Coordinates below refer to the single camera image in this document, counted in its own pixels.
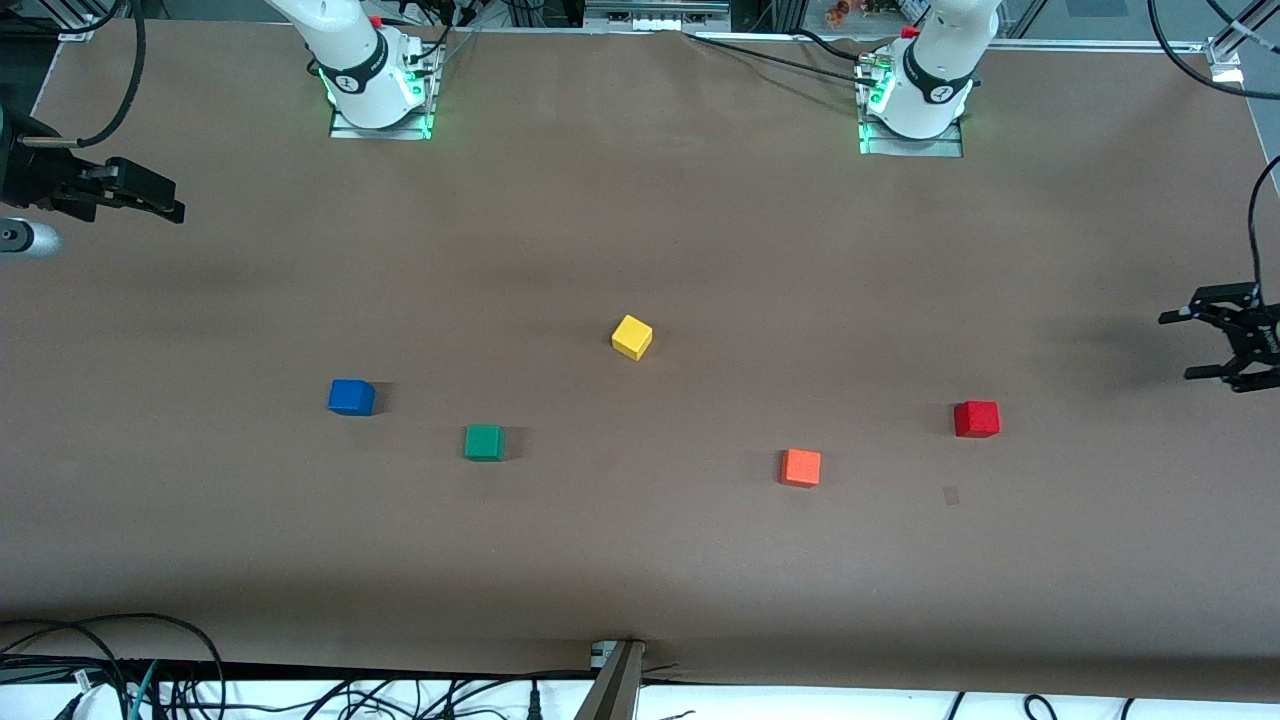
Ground red cube block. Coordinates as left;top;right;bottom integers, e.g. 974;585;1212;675
953;400;1001;439

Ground blue cube block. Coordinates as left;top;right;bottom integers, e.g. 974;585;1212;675
328;379;377;417

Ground yellow cube block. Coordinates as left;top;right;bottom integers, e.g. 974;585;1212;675
611;314;654;362

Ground white power strip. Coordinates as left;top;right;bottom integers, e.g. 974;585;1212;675
585;0;731;31

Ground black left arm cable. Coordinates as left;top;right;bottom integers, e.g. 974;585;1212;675
1148;0;1280;301

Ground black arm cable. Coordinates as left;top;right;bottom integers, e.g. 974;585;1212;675
20;0;147;151
1148;0;1280;301

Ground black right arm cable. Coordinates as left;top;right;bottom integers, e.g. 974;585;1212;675
20;0;147;151

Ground aluminium frame profile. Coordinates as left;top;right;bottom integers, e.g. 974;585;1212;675
1205;0;1280;86
58;0;131;41

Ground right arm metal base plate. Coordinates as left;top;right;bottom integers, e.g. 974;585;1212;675
330;105;433;141

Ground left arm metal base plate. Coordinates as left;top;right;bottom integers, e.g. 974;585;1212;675
858;118;964;158

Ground black looped floor cable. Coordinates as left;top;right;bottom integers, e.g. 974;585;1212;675
0;613;227;720

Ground green floor cable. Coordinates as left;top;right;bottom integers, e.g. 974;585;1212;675
126;660;161;720

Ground black base power cable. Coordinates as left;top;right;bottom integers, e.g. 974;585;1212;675
688;32;881;87

